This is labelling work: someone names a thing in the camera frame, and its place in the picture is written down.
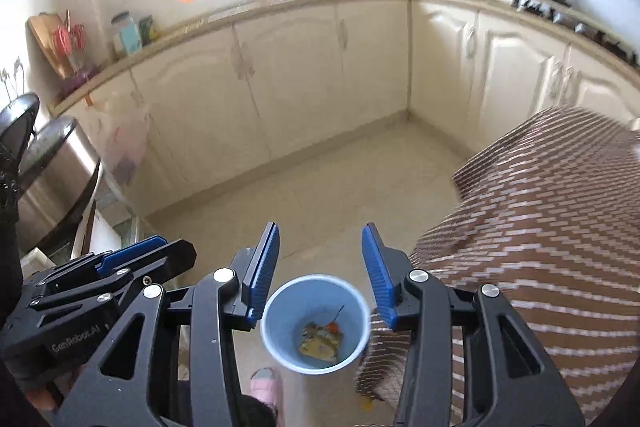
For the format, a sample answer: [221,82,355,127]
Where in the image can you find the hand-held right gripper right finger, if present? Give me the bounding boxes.
[361,222,586,427]

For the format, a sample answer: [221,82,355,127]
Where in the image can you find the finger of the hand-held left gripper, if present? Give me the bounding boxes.
[27,239,197,313]
[35,235,168,293]

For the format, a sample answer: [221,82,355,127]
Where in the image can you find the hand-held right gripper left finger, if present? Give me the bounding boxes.
[52,222,281,427]

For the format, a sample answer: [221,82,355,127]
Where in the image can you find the blue plastic waste bin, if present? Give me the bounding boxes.
[260,274,372,375]

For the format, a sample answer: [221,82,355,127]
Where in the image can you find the person's left hand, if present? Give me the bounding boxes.
[22,367,85,414]

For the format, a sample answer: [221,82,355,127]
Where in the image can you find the food scraps and crumpled paper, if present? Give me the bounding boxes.
[298,304,346,363]

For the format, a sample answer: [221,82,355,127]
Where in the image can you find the stainless steel pedal bin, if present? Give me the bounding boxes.
[17,116,103,253]

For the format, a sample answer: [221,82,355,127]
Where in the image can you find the pink slipper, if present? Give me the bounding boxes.
[250,367,283,410]

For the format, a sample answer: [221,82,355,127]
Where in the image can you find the brown striped tablecloth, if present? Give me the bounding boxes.
[355,105,640,427]

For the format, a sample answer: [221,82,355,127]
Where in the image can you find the purple cloth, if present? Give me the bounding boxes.
[62,64,101,92]

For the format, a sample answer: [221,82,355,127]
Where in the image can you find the cream kitchen cabinets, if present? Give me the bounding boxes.
[50,0,640,218]

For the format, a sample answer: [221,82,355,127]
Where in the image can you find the glass jar with blue label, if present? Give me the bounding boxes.
[111,11,141,58]

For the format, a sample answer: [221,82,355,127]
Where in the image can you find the pink utensil holder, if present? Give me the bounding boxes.
[52,22,88,72]

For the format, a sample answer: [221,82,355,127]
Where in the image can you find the small green box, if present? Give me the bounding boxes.
[137,16,158,46]

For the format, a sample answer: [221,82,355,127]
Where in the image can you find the wooden cutting board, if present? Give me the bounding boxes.
[27,13,76,80]

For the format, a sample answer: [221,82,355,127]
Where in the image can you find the black gas stove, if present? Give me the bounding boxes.
[510,0,640,68]

